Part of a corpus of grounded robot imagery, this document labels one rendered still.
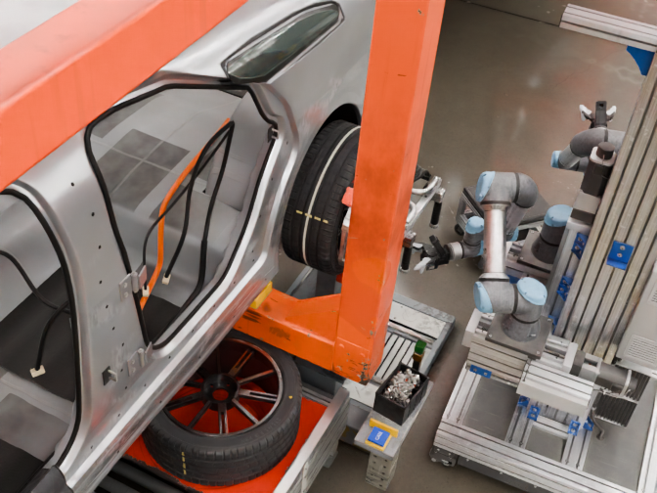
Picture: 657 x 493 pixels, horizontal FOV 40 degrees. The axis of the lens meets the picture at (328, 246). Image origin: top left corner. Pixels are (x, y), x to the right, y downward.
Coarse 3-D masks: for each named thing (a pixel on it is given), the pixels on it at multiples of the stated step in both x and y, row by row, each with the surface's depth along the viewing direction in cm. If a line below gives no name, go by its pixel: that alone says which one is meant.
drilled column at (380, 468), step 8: (376, 456) 379; (376, 464) 382; (384, 464) 379; (392, 464) 381; (368, 472) 389; (376, 472) 386; (384, 472) 383; (392, 472) 391; (368, 480) 392; (376, 480) 389; (384, 480) 387; (384, 488) 390
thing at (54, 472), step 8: (40, 472) 277; (48, 472) 271; (56, 472) 272; (32, 480) 275; (40, 480) 269; (48, 480) 270; (56, 480) 272; (64, 480) 275; (24, 488) 274; (32, 488) 268; (40, 488) 268; (48, 488) 270; (56, 488) 273; (64, 488) 277
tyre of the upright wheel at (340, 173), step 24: (336, 120) 392; (312, 144) 377; (336, 144) 376; (312, 168) 372; (336, 168) 370; (312, 192) 371; (336, 192) 368; (288, 216) 376; (312, 216) 372; (336, 216) 369; (288, 240) 383; (312, 240) 377; (312, 264) 391; (336, 264) 394
